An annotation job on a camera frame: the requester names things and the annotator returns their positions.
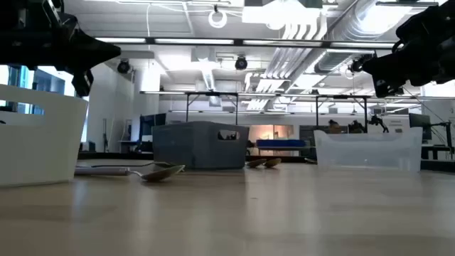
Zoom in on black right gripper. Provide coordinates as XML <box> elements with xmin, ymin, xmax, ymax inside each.
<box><xmin>362</xmin><ymin>6</ymin><xmax>441</xmax><ymax>99</ymax></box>

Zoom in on white coiled cable ring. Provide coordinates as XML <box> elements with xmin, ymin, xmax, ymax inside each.
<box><xmin>208</xmin><ymin>9</ymin><xmax>228</xmax><ymax>29</ymax></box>

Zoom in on blue storage bins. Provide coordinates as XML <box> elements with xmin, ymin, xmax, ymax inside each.
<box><xmin>255</xmin><ymin>139</ymin><xmax>307</xmax><ymax>149</ymax></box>

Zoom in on clear plastic bin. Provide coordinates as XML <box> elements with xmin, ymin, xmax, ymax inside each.
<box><xmin>313</xmin><ymin>127</ymin><xmax>424</xmax><ymax>173</ymax></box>

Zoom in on silver ventilation duct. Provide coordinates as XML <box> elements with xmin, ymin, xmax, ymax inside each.
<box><xmin>314</xmin><ymin>0</ymin><xmax>413</xmax><ymax>74</ymax></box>

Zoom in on gold spoon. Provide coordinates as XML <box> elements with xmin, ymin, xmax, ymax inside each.
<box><xmin>263</xmin><ymin>157</ymin><xmax>283</xmax><ymax>169</ymax></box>

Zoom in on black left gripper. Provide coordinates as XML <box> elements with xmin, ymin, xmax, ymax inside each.
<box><xmin>37</xmin><ymin>0</ymin><xmax>122</xmax><ymax>97</ymax></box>

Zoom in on white ceiling light strip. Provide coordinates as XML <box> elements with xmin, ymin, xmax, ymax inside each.
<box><xmin>139</xmin><ymin>90</ymin><xmax>455</xmax><ymax>101</ymax></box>

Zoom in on black monitor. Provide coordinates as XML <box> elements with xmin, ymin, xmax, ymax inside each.
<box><xmin>139</xmin><ymin>112</ymin><xmax>167</xmax><ymax>137</ymax></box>
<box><xmin>408</xmin><ymin>112</ymin><xmax>433</xmax><ymax>140</ymax></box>

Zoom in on black gantry frame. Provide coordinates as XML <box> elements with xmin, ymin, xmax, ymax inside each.
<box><xmin>315</xmin><ymin>95</ymin><xmax>369</xmax><ymax>134</ymax></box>
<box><xmin>184</xmin><ymin>91</ymin><xmax>240</xmax><ymax>126</ymax></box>

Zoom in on black ceiling camera cluster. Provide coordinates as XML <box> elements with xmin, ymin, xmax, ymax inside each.
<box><xmin>348</xmin><ymin>53</ymin><xmax>374</xmax><ymax>74</ymax></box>

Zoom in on large window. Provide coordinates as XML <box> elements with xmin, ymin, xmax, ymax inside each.
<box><xmin>0</xmin><ymin>63</ymin><xmax>77</xmax><ymax>117</ymax></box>

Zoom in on white plastic bin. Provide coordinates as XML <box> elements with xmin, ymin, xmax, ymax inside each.
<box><xmin>0</xmin><ymin>83</ymin><xmax>89</xmax><ymax>188</ymax></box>

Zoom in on grey plastic bin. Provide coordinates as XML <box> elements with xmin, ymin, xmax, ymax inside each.
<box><xmin>151</xmin><ymin>120</ymin><xmax>250</xmax><ymax>170</ymax></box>

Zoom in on lilac handled silver spoon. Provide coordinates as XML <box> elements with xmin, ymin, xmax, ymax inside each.
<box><xmin>245</xmin><ymin>158</ymin><xmax>268</xmax><ymax>169</ymax></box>
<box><xmin>73</xmin><ymin>164</ymin><xmax>186</xmax><ymax>183</ymax></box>

